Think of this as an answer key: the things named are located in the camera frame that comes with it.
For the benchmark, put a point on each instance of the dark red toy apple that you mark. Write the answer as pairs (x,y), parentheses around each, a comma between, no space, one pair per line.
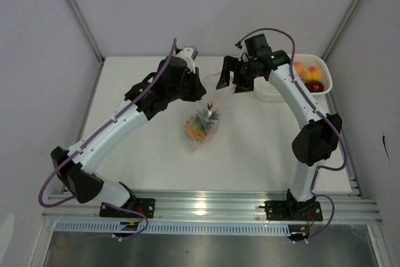
(315,86)

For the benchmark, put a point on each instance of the pink toy peach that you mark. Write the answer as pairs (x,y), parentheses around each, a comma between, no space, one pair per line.
(312,74)
(299,67)

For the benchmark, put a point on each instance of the left grey corner post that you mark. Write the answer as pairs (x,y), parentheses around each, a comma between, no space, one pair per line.
(86,32)

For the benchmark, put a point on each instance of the orange toy pineapple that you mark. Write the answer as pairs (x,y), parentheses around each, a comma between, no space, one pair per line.
(202,125)

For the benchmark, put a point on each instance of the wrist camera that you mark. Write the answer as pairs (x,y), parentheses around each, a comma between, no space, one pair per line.
(190,52)
(244,57)

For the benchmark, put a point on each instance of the white slotted cable duct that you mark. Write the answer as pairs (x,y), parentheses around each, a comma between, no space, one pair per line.
(163,227)

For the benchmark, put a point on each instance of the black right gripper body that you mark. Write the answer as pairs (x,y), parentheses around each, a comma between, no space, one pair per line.
(247,68)

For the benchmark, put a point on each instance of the clear pink-dotted zip bag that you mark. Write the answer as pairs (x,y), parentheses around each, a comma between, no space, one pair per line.
(215,100)

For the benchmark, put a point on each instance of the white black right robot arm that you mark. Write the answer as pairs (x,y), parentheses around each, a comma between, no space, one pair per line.
(319,133)

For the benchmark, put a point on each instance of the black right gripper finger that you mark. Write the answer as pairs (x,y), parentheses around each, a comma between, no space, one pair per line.
(227,72)
(244,82)

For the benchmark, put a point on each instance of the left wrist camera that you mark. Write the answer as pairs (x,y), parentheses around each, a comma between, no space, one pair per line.
(190,52)

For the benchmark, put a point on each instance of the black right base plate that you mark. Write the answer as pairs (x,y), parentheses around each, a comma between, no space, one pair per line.
(292,210)

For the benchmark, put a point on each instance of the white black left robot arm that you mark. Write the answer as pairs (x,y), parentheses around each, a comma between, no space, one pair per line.
(76,166)

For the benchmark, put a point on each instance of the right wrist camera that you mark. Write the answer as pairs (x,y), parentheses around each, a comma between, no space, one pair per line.
(244,57)

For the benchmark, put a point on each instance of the aluminium mounting rail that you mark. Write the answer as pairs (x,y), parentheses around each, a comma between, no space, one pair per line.
(220,207)

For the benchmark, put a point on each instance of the grey aluminium corner post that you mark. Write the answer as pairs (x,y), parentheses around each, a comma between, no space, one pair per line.
(346,20)

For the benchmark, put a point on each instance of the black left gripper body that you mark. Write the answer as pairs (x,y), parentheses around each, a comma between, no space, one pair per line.
(188,89)

